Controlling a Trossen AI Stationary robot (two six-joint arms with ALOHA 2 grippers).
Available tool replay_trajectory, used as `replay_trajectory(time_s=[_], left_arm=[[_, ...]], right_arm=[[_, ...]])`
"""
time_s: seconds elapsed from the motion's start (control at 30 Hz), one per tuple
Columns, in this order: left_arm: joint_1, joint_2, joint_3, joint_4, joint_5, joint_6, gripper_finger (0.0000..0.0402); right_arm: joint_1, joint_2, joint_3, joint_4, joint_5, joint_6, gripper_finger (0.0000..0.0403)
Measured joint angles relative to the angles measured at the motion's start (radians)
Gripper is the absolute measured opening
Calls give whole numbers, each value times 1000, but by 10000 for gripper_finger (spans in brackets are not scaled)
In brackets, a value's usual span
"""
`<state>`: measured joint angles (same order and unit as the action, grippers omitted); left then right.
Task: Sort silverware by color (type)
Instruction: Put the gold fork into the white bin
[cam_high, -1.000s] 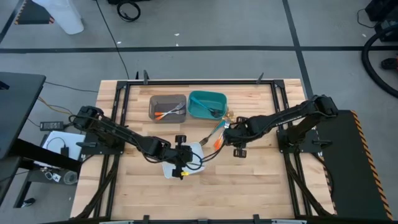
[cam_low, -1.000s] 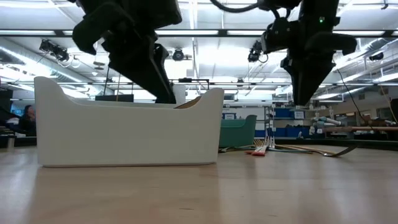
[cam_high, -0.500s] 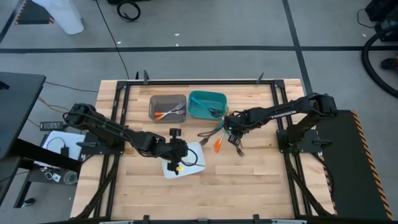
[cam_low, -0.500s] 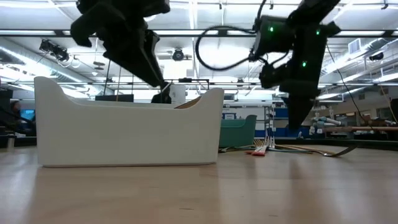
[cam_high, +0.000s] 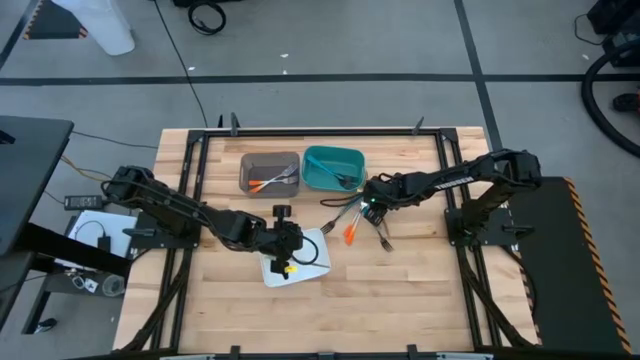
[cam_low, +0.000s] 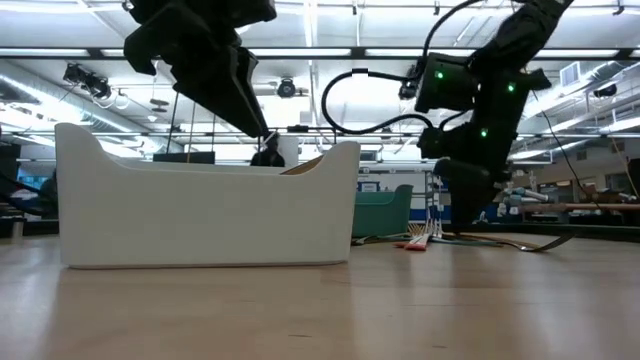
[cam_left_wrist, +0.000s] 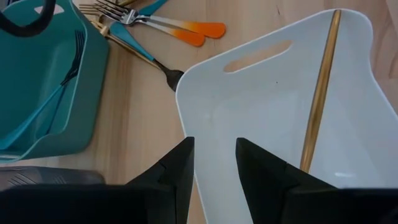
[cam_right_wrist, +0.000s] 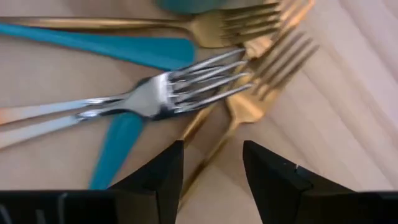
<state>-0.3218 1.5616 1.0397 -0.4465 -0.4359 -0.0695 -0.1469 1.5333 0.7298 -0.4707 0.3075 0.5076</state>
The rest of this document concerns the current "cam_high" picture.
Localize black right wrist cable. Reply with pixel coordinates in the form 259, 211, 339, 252
319, 193, 374, 209

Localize small hazard-edged black mat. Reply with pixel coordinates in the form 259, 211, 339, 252
22, 0, 90, 40

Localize coiled black cable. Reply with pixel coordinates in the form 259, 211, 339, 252
187, 0, 227, 37

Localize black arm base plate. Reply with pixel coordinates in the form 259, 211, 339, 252
444, 207, 535, 247
122, 209, 204, 250

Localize black desk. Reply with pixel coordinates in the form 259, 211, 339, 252
0, 115, 132, 335

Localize yellow floor cable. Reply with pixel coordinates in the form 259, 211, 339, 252
59, 154, 151, 189

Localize thick black hose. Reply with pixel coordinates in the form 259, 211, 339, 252
581, 38, 640, 159

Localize large hazard-edged black mat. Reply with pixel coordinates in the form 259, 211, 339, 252
508, 175, 634, 356

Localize white plastic bin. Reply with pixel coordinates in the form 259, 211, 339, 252
258, 227, 333, 289

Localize black equipment case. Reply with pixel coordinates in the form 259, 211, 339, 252
587, 0, 640, 69

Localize teal plastic bin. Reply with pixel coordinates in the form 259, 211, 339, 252
300, 145, 368, 193

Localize grey plastic bin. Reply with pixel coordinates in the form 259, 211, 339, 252
238, 151, 301, 199

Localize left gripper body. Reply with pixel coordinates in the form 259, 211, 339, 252
252, 203, 305, 280

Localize white plastic bag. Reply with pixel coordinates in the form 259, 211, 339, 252
52, 0, 136, 56

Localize clear glass cup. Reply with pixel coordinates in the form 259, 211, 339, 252
102, 273, 126, 298

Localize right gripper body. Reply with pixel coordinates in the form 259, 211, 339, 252
362, 174, 404, 211

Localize orange-handled silver fork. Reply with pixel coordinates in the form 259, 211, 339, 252
349, 208, 364, 242
248, 175, 300, 188
343, 209, 359, 247
249, 162, 299, 195

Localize red black tool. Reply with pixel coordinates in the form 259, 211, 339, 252
612, 89, 640, 114

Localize thin black floor cable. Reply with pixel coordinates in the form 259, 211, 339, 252
69, 130, 159, 150

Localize black power adapter brick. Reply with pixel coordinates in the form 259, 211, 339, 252
63, 194, 104, 212

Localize white sheet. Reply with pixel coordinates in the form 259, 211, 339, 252
67, 209, 139, 271

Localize black aluminium table frame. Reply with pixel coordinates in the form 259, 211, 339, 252
113, 113, 540, 360

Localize long black floor cable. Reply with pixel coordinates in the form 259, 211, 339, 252
152, 0, 209, 129

